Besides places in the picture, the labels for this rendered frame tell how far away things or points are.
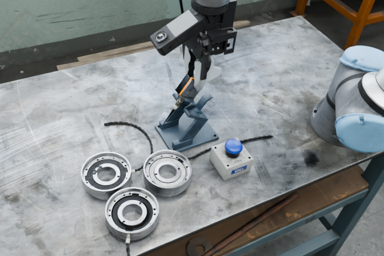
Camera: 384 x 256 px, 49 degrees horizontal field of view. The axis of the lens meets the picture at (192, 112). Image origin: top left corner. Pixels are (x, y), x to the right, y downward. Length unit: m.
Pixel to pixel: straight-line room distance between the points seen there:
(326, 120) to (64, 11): 1.74
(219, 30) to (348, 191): 0.72
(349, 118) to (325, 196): 0.48
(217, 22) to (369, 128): 0.36
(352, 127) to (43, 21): 1.93
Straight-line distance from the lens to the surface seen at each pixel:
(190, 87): 0.91
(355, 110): 0.90
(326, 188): 1.34
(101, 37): 2.64
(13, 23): 2.47
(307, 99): 1.21
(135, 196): 0.88
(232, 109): 1.12
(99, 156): 0.95
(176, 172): 0.92
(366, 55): 1.03
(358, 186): 1.39
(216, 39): 0.84
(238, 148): 0.93
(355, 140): 0.92
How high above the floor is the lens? 1.56
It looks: 44 degrees down
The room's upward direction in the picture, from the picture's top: 6 degrees clockwise
